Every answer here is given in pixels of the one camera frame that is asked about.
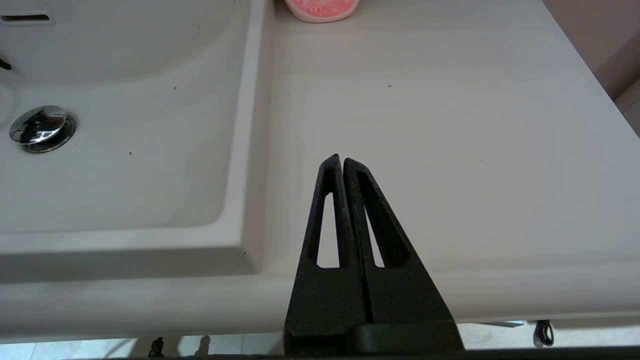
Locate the pink soap pump bottle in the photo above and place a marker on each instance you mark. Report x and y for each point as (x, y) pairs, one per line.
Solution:
(321, 10)

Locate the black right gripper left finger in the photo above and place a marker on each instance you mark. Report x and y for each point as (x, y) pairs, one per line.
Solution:
(325, 300)

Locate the dark grey terry towel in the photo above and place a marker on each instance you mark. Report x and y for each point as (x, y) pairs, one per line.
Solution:
(4, 64)

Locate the white ceramic sink basin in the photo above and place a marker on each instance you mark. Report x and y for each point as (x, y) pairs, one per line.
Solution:
(140, 165)

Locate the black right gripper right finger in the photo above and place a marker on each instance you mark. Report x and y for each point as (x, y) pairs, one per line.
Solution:
(405, 295)

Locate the chrome drain stopper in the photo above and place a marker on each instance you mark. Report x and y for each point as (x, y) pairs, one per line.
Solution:
(40, 129)

